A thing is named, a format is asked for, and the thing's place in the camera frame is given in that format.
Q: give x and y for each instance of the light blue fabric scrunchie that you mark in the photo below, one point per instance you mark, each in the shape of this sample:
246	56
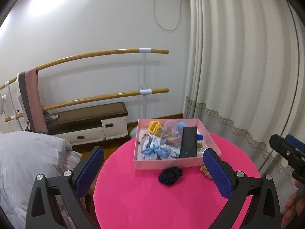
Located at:
181	125

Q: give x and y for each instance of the white blue printed cloth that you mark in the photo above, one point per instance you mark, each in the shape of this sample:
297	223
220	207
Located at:
152	147

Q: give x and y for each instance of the upper wooden ballet bar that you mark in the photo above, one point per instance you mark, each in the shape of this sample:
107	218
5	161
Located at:
102	53

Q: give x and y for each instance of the brown top storage bench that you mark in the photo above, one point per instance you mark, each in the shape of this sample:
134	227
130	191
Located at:
92	124

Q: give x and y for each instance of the white barre stand left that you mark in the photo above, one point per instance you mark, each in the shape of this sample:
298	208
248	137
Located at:
7	84

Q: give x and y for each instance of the royal blue knitted item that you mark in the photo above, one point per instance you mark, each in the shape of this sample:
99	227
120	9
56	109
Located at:
200	137

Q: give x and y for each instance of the person's right hand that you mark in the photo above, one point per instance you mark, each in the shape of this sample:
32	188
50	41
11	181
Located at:
294	207

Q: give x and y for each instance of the clear pouch with hair ties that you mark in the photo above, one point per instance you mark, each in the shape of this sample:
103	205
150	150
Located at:
201	146

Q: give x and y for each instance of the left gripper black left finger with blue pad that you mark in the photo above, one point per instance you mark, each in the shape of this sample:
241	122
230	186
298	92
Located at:
43	210

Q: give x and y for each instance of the dark navy crochet scrunchie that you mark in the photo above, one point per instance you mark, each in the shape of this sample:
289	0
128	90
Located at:
170	176

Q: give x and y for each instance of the pink grey hanging towel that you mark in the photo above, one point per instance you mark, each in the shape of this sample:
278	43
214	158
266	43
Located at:
29	99

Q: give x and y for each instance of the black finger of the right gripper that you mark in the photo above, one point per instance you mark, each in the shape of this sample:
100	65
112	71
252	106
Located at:
292	150

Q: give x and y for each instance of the pastel organza scrunchie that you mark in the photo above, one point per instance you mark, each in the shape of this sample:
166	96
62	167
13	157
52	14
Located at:
170	134

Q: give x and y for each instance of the lower wooden ballet bar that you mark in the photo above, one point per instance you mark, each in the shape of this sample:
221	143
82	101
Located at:
105	97

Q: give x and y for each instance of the pink cardboard box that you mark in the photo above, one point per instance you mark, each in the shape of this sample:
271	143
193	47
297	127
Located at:
140	164

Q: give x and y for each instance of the grey duvet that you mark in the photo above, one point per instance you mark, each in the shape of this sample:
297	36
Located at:
24	155

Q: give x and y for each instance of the white barre stand right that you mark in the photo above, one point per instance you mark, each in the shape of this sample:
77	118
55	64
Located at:
144	83

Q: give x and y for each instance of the cream curtain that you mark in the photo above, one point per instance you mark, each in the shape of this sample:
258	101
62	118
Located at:
244	75

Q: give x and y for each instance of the wooden ballet bar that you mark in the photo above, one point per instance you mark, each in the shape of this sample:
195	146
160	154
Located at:
102	53
105	97

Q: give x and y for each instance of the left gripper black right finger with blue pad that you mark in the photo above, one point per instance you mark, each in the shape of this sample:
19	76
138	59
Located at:
236	186

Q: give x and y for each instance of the yellow crochet fish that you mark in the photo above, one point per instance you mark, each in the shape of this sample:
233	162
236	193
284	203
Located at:
154	127

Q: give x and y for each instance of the pink round table cover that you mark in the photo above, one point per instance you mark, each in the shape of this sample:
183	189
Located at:
128	198

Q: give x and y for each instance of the white barre stand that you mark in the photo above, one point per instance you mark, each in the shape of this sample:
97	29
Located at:
7	84
144	83

